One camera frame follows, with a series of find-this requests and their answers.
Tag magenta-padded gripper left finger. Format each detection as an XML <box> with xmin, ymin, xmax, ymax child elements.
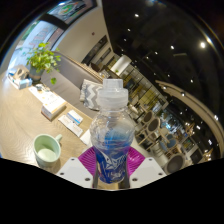
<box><xmin>55</xmin><ymin>147</ymin><xmax>99</xmax><ymax>189</ymax></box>

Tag white printed paper leaflets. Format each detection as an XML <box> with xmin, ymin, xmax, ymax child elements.
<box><xmin>28</xmin><ymin>84</ymin><xmax>63</xmax><ymax>105</ymax></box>

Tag grey white chevron cushion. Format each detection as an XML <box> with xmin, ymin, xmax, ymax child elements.
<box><xmin>78</xmin><ymin>78</ymin><xmax>104</xmax><ymax>111</ymax></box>

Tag clear blue-labelled water bottle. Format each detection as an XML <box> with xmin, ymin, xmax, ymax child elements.
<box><xmin>89</xmin><ymin>78</ymin><xmax>136</xmax><ymax>185</ymax></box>

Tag pale green ceramic mug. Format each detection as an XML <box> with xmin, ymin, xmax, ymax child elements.
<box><xmin>32</xmin><ymin>133</ymin><xmax>63</xmax><ymax>169</ymax></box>

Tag white paper slip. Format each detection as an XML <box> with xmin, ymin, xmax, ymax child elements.
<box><xmin>57</xmin><ymin>114</ymin><xmax>84</xmax><ymax>138</ymax></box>

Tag blue white small card box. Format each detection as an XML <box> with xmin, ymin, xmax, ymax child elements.
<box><xmin>66</xmin><ymin>109</ymin><xmax>84</xmax><ymax>126</ymax></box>

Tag green potted plant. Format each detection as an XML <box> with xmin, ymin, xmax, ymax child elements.
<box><xmin>21</xmin><ymin>41</ymin><xmax>63</xmax><ymax>85</ymax></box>

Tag small blue white carton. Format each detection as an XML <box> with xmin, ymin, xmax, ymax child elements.
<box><xmin>8</xmin><ymin>64</ymin><xmax>34</xmax><ymax>90</ymax></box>

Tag grey curved sofa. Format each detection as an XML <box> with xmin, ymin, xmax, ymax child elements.
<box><xmin>49</xmin><ymin>51</ymin><xmax>105</xmax><ymax>119</ymax></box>

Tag group of ceiling spotlights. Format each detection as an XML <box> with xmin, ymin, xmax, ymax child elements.
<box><xmin>124</xmin><ymin>11</ymin><xmax>221</xmax><ymax>123</ymax></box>

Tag window with festive decals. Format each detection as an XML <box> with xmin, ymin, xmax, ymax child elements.
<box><xmin>8</xmin><ymin>0</ymin><xmax>98</xmax><ymax>68</ymax></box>

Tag white paper napkin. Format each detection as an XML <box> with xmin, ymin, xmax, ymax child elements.
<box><xmin>79</xmin><ymin>129</ymin><xmax>94</xmax><ymax>147</ymax></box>

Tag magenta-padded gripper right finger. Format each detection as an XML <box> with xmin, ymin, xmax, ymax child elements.
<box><xmin>124</xmin><ymin>147</ymin><xmax>167</xmax><ymax>190</ymax></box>

